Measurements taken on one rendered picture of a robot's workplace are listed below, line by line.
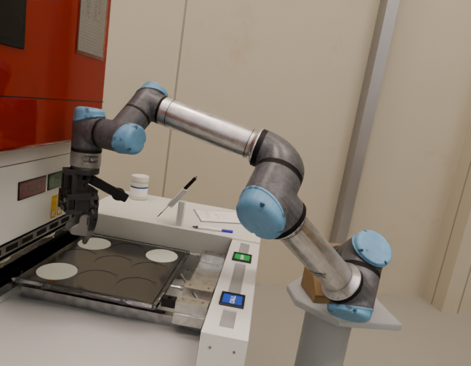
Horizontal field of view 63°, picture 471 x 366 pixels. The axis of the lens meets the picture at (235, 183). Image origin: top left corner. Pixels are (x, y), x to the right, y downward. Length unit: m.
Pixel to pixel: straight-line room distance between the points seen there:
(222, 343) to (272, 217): 0.27
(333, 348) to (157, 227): 0.71
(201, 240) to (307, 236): 0.49
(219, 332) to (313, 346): 0.65
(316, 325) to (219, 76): 1.98
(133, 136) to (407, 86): 2.68
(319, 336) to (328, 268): 0.42
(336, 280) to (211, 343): 0.39
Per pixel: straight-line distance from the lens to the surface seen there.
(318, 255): 0.97
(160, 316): 1.05
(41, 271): 1.14
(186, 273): 1.29
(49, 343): 1.01
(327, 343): 1.39
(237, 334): 0.81
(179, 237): 1.33
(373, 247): 1.17
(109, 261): 1.19
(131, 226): 1.36
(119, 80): 2.88
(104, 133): 0.97
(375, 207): 3.37
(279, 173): 0.86
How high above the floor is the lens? 1.39
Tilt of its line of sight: 11 degrees down
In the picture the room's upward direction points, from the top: 9 degrees clockwise
